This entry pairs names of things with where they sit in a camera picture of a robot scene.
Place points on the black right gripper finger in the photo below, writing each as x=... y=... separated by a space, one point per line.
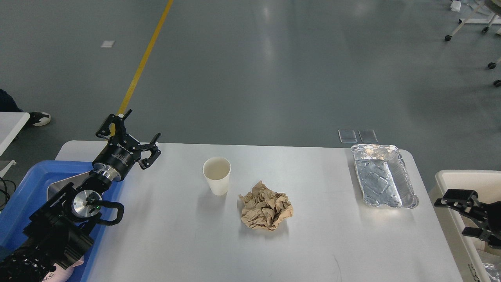
x=464 y=202
x=477 y=233

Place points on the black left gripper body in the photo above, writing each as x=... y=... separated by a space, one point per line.
x=117 y=159

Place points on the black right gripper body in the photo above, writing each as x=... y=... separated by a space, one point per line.
x=490 y=223

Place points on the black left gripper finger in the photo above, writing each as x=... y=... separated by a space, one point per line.
x=151 y=147
x=113 y=127

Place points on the white paper cup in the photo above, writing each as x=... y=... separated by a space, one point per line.
x=216 y=171

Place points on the stainless steel rectangular container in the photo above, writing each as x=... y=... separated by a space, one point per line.
x=55 y=187

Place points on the aluminium foil tray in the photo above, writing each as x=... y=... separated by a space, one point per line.
x=383 y=177

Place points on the brown paper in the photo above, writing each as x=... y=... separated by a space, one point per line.
x=264 y=208

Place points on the pink mug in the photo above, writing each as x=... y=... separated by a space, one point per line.
x=61 y=274

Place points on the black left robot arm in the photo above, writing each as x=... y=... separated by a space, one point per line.
x=58 y=234

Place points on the white waste bin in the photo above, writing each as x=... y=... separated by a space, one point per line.
x=466 y=251

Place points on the white paper scrap on floor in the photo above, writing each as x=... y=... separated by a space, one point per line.
x=107 y=44

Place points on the blue plastic tray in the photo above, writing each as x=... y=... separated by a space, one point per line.
x=31 y=194

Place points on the white side table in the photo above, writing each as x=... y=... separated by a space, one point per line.
x=10 y=126

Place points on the seated person in dark clothes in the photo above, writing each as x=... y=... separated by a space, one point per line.
x=36 y=118

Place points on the clear floor plate right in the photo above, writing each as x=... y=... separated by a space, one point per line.
x=368 y=136

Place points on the clear floor plate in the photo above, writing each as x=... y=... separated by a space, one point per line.
x=368 y=136
x=347 y=136

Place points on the clear floor plate left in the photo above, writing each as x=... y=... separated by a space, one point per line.
x=347 y=136

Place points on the white wheeled cart frame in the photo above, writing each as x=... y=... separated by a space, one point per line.
x=493 y=18

